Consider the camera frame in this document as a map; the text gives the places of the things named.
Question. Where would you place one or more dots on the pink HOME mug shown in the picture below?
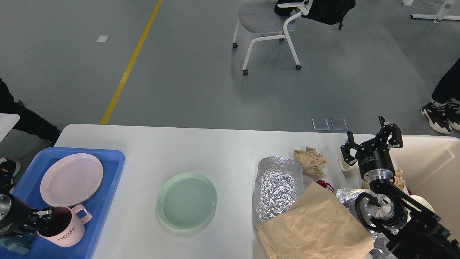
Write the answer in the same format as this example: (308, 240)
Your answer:
(67, 226)

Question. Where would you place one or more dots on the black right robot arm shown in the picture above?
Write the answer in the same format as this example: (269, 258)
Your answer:
(414, 231)

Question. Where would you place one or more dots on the black backpack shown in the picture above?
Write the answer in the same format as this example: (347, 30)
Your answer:
(324, 11)

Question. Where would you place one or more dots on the light green plate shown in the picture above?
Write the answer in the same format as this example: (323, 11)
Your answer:
(186, 201)

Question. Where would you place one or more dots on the crumpled brown napkin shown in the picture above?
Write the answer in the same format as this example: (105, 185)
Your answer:
(311, 162)

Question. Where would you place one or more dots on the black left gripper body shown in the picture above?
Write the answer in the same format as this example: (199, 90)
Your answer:
(15, 214)

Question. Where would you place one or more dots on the brown paper bag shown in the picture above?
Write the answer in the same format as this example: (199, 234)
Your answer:
(317, 226)

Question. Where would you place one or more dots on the teal mug yellow inside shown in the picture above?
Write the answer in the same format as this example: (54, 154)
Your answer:
(18, 244)

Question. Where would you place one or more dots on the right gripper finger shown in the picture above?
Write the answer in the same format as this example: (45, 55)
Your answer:
(346, 148)
(388, 137)

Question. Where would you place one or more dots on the blue plastic tray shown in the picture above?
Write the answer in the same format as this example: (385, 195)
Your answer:
(28, 189)

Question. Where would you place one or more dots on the white grey office chair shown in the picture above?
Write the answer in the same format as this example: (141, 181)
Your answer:
(258, 17)

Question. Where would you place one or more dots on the beige plastic bin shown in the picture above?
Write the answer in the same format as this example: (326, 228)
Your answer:
(431, 169)

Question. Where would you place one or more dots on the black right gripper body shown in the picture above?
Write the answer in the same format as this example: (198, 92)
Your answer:
(374, 161)

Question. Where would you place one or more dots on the crumpled napkin by bin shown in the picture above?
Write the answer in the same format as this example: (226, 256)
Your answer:
(398, 180)

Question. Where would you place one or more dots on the white paper cup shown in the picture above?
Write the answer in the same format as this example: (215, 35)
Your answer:
(346, 167)

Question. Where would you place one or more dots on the pink plate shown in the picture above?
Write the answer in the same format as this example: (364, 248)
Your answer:
(72, 180)

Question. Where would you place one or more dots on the crumpled aluminium foil sheet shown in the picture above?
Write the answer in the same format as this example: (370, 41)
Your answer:
(278, 185)

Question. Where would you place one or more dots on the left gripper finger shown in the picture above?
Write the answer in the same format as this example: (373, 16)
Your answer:
(40, 219)

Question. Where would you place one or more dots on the foil piece under arm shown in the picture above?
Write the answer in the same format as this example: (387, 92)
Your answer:
(347, 197)

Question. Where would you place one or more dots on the person black sneakers right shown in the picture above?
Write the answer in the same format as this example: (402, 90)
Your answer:
(442, 110)

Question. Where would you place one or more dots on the person dark clothing left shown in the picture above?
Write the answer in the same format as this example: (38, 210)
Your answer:
(29, 122)

